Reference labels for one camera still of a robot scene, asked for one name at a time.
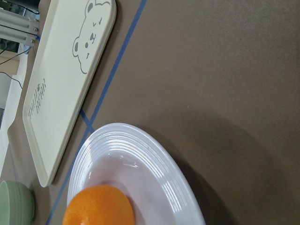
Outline white ceramic plate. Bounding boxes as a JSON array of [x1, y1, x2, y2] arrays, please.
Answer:
[[67, 123, 205, 225]]

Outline light green bowl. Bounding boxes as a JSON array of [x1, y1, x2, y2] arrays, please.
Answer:
[[0, 180, 35, 225]]

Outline orange fruit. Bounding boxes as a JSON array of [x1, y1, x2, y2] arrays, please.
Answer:
[[62, 185, 135, 225]]

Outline aluminium camera mount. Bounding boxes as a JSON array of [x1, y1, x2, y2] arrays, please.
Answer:
[[0, 8, 39, 46]]

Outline cream bear tray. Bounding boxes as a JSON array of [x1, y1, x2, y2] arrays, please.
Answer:
[[22, 0, 117, 187]]

